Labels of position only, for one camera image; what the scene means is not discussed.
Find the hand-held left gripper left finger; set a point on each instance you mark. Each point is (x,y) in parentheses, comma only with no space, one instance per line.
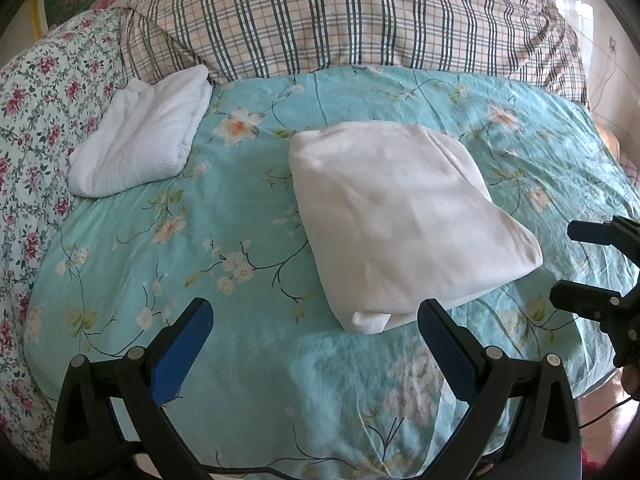
(182,355)

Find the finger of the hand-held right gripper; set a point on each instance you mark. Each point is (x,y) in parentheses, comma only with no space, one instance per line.
(580,297)
(595,232)

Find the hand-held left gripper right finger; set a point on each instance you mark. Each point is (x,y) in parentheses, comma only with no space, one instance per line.
(447,355)

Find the cream white garment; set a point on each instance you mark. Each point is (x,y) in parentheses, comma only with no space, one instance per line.
(400,210)

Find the teal floral bed sheet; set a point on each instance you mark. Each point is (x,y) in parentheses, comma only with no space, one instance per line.
(200,200)

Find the white folded towel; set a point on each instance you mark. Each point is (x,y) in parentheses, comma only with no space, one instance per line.
(145,130)

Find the pink floral blanket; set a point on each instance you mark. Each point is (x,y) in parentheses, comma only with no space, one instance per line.
(45,110)

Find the plaid pillow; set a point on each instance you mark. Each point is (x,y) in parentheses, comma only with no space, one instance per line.
(350,15)

